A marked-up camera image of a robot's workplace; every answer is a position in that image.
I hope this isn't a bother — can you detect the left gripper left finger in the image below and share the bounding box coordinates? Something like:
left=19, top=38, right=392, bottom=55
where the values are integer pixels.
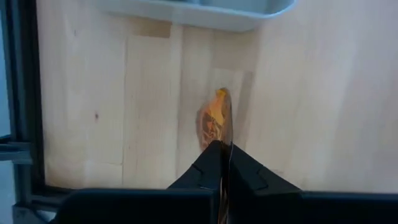
left=167, top=139, right=223, bottom=224

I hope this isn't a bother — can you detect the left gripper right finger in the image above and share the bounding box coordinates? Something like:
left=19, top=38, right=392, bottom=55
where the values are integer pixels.
left=228, top=142, right=302, bottom=224

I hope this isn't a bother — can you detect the brown plastic wrapper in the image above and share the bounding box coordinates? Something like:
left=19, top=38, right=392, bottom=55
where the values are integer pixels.
left=195, top=87, right=234, bottom=224

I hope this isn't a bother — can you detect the deep clear plastic bin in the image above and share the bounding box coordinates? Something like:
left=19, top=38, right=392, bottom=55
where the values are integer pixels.
left=93, top=0, right=298, bottom=34

